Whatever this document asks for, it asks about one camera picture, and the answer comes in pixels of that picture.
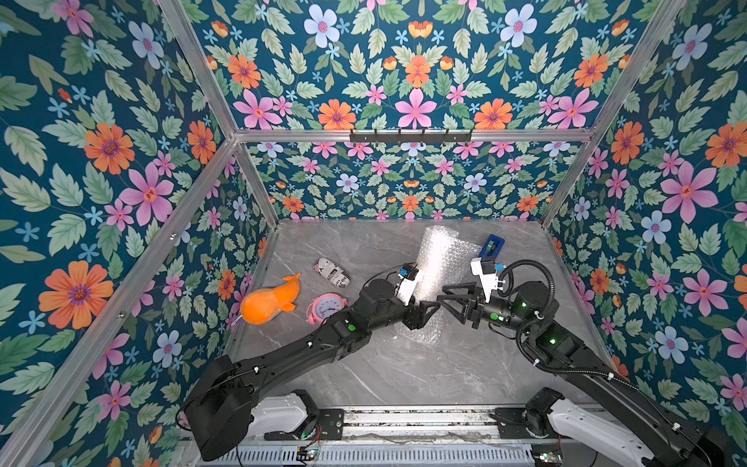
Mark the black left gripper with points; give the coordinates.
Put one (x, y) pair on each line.
(416, 320)

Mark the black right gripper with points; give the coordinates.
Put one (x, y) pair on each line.
(470, 307)

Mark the clear bubble wrap sheet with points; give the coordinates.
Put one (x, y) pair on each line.
(442, 259)

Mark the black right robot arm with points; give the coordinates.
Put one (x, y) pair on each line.
(640, 432)

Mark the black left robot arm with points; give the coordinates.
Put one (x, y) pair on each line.
(220, 408)

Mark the blue rectangular box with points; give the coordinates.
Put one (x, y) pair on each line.
(492, 247)

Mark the pink alarm clock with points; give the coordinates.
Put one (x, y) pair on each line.
(324, 306)

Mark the newspaper print wrapped vase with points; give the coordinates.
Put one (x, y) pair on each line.
(331, 272)

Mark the orange plush whale toy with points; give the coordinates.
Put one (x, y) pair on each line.
(262, 305)

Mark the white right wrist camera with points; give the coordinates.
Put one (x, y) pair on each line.
(488, 271)

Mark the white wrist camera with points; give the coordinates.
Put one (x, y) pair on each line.
(488, 271)
(409, 278)

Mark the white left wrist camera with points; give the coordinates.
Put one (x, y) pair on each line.
(409, 278)

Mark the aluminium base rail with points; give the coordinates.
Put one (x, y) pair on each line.
(288, 418)

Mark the black hook rail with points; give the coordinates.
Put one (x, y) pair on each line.
(390, 137)

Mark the white perforated cable tray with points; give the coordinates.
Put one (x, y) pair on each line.
(376, 455)

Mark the aluminium frame struts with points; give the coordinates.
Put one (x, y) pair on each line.
(106, 127)

